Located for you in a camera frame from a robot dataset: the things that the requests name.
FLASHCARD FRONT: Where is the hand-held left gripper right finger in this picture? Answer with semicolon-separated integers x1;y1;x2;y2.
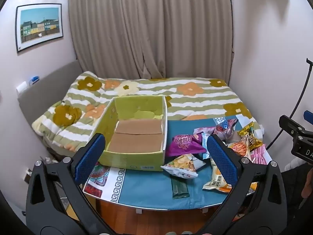
203;134;288;235

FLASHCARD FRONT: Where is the grey bed headboard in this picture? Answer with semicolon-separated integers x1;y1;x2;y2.
17;60;82;128

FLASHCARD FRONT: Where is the floral striped blanket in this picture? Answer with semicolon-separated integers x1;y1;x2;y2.
32;71;264;152

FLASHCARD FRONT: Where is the gold snack packet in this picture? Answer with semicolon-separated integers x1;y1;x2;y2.
237;122;263;151

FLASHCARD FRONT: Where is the beige curtain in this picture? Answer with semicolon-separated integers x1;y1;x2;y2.
68;0;234;80

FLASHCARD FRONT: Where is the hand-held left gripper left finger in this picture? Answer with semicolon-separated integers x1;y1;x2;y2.
26;133;115;235

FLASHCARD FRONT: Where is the pink striped snack packet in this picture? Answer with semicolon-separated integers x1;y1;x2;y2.
248;144;268;165

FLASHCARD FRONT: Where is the purple chip bag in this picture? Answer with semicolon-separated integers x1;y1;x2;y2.
166;134;207;157

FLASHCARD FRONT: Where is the red white snack bag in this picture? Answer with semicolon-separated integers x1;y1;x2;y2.
213;117;239;142

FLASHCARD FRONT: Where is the green cardboard box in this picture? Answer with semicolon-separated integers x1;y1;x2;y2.
89;95;169;171

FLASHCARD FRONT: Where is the blue patterned tablecloth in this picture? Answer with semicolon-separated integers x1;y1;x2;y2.
83;115;273;206

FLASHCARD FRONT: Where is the potato chip picture bag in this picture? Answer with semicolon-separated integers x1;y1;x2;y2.
161;154;207;179

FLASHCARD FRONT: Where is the beige yellow snack packet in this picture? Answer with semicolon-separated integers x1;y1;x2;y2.
202;159;233;193

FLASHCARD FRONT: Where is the white cloth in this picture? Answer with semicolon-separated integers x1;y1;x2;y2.
285;157;304;171

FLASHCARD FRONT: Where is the orange snack packet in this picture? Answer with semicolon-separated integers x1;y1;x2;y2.
227;137;251;157

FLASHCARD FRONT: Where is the framed wall picture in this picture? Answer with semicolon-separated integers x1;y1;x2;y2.
15;4;64;53

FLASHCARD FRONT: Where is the white light switch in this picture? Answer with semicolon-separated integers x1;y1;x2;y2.
16;81;28;94

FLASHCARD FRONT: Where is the dark green snack packet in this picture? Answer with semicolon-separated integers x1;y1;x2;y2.
171;176;190;199

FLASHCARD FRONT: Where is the black cable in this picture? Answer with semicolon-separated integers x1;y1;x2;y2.
266;58;313;150

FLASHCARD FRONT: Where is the pink white snack bag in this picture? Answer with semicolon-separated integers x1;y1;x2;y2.
193;127;216;137

